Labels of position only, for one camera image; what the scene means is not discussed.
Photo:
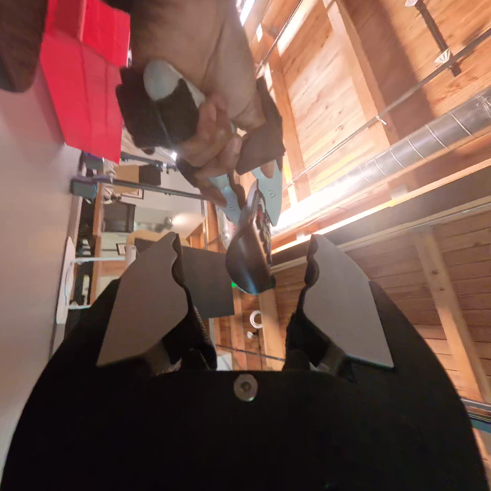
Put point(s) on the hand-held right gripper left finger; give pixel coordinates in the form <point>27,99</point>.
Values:
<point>145,299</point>

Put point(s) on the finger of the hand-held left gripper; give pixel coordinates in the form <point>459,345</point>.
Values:
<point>273,191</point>
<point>230,207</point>

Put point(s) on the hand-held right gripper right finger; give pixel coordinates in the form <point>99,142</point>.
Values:
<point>341,307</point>

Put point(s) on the black remote control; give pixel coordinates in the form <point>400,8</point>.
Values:
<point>245,261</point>

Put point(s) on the red plastic bin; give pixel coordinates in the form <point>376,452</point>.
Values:
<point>84,96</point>

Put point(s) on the person's left hand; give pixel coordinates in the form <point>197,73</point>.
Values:
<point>214,50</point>

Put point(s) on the black flat panel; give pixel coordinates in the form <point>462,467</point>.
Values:
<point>207,284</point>

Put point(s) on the black computer monitor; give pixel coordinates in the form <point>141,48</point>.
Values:
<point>119,216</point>

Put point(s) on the track spotlight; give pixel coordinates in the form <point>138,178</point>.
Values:
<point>444,57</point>

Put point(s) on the silver ventilation duct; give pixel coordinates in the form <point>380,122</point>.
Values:
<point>441,134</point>

